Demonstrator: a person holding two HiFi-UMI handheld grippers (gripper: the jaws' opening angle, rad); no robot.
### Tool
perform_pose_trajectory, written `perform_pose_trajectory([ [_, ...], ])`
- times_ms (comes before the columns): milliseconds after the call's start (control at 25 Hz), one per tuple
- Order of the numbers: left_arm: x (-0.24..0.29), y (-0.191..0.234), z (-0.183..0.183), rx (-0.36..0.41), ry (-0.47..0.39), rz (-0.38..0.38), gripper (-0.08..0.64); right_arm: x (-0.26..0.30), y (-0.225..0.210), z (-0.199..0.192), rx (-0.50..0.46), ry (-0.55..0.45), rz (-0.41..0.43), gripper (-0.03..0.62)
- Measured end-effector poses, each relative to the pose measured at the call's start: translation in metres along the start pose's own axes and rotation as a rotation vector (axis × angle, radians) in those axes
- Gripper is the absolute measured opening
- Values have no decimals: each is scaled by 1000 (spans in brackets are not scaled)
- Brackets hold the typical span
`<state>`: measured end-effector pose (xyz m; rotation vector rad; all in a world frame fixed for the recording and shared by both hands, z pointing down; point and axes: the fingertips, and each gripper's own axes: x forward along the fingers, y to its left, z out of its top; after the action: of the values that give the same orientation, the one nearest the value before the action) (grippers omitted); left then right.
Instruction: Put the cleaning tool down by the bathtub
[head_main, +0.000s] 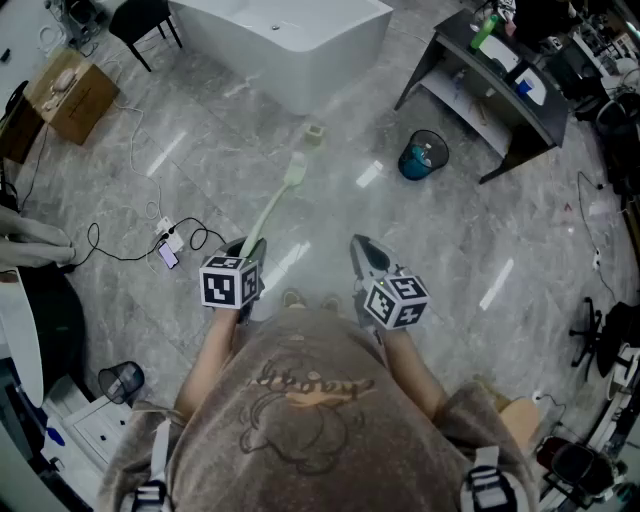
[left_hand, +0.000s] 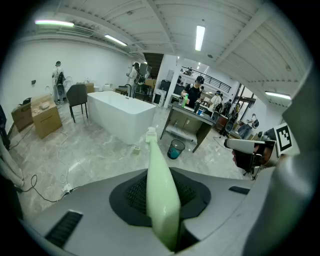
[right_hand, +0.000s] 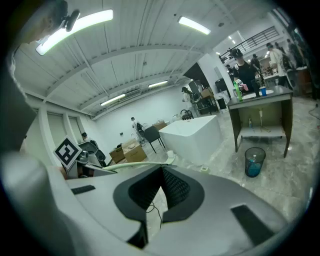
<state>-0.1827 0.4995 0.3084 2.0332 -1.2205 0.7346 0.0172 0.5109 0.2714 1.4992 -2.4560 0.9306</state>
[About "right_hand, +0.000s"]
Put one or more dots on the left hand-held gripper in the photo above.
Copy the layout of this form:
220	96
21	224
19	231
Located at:
67	152

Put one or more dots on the black chair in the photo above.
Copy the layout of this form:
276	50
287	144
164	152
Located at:
151	133

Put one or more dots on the black metal shelf table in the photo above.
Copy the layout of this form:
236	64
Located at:
206	106

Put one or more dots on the blue cup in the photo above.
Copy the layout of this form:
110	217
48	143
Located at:
262	92

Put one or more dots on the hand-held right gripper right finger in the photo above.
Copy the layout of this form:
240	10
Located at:
215	197

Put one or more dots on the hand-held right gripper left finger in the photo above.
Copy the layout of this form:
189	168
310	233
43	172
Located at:
95	205

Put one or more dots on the small cardboard box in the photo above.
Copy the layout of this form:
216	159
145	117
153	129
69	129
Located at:
207	93

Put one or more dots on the small blue bottle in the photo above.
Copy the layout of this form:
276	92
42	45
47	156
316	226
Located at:
250	123

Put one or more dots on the green bottle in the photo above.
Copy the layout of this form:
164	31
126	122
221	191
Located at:
238	91

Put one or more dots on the black balcony railing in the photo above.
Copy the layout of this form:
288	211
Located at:
250	42

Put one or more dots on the brown cardboard box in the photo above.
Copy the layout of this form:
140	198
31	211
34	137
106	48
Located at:
132	151

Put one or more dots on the black head-worn camera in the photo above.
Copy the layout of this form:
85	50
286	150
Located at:
71	20

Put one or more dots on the black mesh trash bin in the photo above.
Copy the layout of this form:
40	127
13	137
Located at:
255	162

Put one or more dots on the small green square holder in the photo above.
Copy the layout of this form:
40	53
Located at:
204	168

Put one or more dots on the pink cloth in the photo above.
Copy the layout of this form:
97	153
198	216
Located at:
245	87

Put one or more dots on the white counter block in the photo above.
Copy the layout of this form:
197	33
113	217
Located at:
192	140

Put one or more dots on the long ceiling light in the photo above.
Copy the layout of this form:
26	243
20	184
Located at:
193	25
112	100
157	84
85	25

